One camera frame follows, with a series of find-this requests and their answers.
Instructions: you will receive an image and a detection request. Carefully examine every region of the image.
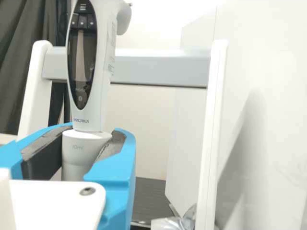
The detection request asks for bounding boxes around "white incubator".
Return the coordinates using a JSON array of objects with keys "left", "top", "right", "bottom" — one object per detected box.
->
[{"left": 165, "top": 0, "right": 307, "bottom": 230}]

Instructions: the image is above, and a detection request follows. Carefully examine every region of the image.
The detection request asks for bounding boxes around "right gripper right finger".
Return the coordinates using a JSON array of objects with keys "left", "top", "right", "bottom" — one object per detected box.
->
[{"left": 83, "top": 128, "right": 138, "bottom": 230}]

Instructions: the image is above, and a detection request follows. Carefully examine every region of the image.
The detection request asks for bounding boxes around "black platform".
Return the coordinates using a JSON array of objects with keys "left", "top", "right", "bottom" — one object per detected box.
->
[{"left": 130, "top": 176, "right": 176, "bottom": 225}]

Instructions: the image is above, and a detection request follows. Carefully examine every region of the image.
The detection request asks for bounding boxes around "white pipette stand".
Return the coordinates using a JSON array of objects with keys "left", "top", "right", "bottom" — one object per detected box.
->
[{"left": 16, "top": 39, "right": 229, "bottom": 230}]

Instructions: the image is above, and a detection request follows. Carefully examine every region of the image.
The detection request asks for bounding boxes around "pipette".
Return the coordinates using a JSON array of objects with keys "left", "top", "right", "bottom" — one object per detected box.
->
[{"left": 64, "top": 0, "right": 133, "bottom": 182}]

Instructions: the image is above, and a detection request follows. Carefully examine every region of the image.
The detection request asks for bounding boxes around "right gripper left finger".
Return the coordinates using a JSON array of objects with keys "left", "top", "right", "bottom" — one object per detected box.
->
[{"left": 0, "top": 122, "right": 74, "bottom": 181}]

